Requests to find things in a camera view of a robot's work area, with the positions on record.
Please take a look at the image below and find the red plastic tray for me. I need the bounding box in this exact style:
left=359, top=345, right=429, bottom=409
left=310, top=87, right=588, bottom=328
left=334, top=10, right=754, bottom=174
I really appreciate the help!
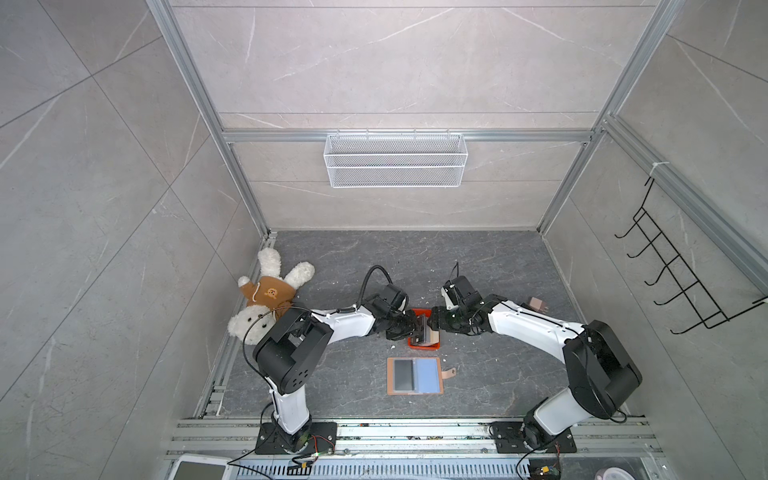
left=408, top=309, right=440, bottom=350

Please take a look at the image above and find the tan leather card holder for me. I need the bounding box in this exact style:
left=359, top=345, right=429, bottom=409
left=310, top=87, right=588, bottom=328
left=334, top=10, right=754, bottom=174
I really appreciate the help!
left=387, top=357, right=457, bottom=396

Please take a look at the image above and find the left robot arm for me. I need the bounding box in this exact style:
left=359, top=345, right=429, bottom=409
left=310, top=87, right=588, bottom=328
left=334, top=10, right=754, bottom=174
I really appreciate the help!
left=253, top=284, right=419, bottom=436

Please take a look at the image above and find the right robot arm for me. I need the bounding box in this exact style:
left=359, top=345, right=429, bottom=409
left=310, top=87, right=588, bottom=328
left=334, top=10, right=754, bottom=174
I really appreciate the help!
left=430, top=276, right=642, bottom=449

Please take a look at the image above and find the small black pink box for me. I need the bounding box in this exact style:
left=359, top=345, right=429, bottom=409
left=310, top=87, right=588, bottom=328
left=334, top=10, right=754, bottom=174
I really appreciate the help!
left=526, top=297, right=548, bottom=313

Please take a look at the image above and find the white teddy bear brown shirt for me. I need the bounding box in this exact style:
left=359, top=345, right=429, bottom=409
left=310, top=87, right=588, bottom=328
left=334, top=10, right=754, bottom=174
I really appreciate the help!
left=228, top=248, right=315, bottom=345

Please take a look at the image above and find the white tablet device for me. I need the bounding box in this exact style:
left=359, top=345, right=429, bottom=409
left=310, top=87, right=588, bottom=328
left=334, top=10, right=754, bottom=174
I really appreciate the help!
left=168, top=454, right=235, bottom=480

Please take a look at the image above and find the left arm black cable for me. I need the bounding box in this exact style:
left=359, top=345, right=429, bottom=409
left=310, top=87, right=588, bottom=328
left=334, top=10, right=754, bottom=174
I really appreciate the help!
left=356, top=264, right=396, bottom=310

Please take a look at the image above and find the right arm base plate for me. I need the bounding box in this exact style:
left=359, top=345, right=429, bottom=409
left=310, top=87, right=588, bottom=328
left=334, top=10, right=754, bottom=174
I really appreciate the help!
left=489, top=421, right=577, bottom=454

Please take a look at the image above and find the aluminium rail frame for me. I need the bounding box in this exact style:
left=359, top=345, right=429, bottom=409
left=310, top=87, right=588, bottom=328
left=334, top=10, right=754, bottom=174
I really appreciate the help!
left=160, top=417, right=676, bottom=479

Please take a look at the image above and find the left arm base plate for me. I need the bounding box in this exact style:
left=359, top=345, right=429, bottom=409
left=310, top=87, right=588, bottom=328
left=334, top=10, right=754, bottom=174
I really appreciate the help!
left=254, top=421, right=338, bottom=455

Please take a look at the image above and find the white wire mesh basket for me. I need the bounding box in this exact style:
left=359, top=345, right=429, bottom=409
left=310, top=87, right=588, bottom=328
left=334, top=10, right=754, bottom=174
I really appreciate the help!
left=323, top=133, right=469, bottom=188

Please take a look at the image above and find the black wire hook rack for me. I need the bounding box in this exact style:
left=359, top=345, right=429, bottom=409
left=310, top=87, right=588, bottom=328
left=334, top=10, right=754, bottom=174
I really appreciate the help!
left=614, top=177, right=767, bottom=336

